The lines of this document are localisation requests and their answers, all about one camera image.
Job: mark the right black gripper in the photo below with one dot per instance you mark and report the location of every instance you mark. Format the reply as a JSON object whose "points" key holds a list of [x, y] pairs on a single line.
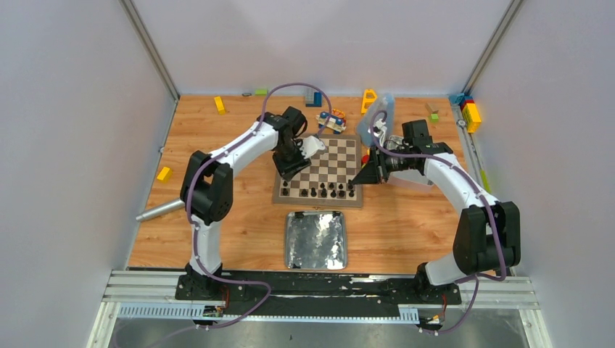
{"points": [[370, 174]]}

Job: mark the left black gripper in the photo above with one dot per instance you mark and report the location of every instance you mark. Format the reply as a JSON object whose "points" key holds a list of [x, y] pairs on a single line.
{"points": [[289, 164]]}

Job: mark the silver tray white pieces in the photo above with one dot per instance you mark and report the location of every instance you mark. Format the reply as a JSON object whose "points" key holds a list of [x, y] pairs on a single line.
{"points": [[409, 179]]}

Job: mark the wooden chessboard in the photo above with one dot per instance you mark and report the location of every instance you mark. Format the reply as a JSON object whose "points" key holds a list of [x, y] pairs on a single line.
{"points": [[339, 164]]}

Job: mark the colourful toy car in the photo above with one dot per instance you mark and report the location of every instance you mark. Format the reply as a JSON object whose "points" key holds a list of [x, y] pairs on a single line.
{"points": [[335, 120]]}

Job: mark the translucent blue plastic container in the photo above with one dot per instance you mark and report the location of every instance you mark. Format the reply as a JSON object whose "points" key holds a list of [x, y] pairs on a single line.
{"points": [[383, 108]]}

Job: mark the silver tray black pieces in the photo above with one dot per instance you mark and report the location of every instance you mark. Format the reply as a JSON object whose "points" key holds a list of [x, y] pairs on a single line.
{"points": [[315, 240]]}

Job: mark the grey cylinder tube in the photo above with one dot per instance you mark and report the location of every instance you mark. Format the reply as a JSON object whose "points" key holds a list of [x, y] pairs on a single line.
{"points": [[160, 210]]}

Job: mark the red yellow blue block toy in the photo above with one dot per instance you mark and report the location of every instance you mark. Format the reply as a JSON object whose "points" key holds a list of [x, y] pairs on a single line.
{"points": [[365, 159]]}

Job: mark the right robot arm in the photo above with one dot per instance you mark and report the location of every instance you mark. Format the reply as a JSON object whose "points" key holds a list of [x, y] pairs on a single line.
{"points": [[488, 234]]}

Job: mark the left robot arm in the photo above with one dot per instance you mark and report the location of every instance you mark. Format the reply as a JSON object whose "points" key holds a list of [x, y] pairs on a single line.
{"points": [[208, 191]]}

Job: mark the blue grey block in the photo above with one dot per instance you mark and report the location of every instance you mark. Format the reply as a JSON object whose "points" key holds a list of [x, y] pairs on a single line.
{"points": [[313, 98]]}

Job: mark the wooden brown block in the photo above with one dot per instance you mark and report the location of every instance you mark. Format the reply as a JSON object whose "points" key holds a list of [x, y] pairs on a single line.
{"points": [[431, 108]]}

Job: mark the yellow block far left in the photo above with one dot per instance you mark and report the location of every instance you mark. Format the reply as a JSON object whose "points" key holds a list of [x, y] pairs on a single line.
{"points": [[220, 106]]}

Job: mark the yellow red blue brick stack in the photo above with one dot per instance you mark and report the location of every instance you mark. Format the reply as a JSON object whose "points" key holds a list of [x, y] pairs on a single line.
{"points": [[469, 111]]}

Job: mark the yellow block left edge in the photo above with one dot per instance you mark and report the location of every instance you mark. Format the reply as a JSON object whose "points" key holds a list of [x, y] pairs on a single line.
{"points": [[164, 174]]}

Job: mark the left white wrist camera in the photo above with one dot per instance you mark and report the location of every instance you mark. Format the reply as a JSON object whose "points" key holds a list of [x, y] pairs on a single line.
{"points": [[311, 146]]}

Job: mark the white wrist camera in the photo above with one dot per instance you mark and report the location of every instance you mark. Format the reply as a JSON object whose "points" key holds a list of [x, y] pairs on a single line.
{"points": [[380, 132], [311, 146]]}

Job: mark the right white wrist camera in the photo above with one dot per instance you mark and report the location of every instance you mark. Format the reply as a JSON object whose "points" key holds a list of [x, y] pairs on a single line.
{"points": [[380, 132]]}

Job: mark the yellow triangular frame toy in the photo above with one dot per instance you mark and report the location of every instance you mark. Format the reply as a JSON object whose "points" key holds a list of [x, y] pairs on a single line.
{"points": [[369, 97]]}

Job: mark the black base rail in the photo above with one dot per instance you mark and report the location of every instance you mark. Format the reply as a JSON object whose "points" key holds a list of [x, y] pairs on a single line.
{"points": [[294, 296]]}

